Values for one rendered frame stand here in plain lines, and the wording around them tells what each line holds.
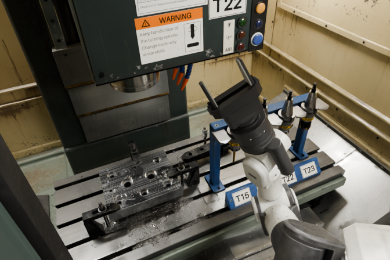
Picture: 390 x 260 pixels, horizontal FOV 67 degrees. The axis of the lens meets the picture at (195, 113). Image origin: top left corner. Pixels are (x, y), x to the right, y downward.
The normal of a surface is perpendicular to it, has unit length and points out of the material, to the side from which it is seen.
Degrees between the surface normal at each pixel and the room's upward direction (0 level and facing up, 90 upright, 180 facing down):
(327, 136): 24
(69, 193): 0
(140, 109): 90
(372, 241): 17
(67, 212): 0
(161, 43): 90
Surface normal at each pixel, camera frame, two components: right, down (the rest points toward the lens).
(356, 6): -0.91, 0.27
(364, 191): -0.41, -0.61
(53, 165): -0.04, -0.79
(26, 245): 1.00, -0.04
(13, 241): 0.72, 0.40
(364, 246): -0.15, -0.92
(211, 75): 0.40, 0.55
